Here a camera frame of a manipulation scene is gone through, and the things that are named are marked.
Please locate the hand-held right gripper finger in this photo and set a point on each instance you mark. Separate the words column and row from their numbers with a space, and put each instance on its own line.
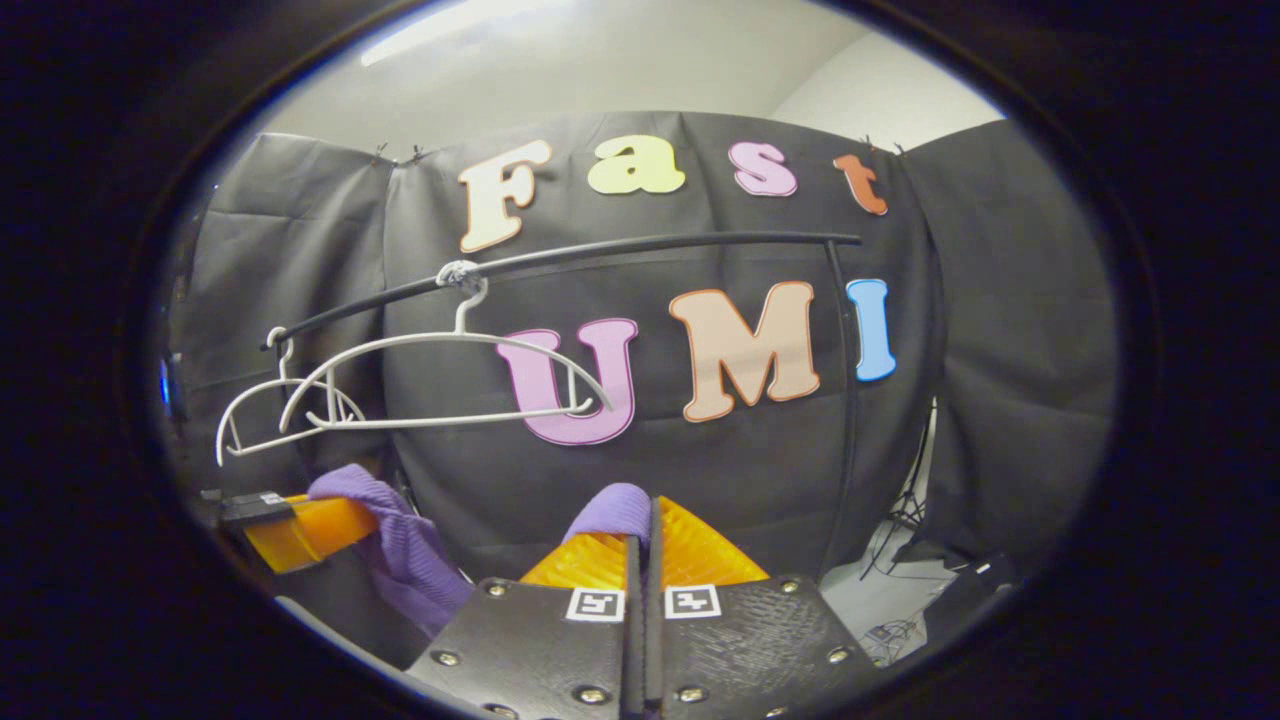
column 634, row 640
column 654, row 620

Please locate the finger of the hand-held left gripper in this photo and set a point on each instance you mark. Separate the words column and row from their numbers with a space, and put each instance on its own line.
column 255, row 508

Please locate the purple shirt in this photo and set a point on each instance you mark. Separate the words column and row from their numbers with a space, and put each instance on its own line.
column 410, row 560

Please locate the white plastic clothes hanger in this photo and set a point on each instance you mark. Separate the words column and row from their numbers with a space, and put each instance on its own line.
column 462, row 318
column 284, row 365

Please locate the black clothes rack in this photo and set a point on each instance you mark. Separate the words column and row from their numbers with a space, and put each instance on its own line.
column 650, row 243

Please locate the black case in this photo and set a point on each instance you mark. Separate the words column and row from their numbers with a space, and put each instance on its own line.
column 965, row 597

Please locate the black backdrop cloth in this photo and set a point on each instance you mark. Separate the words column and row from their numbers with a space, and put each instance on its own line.
column 1000, row 350

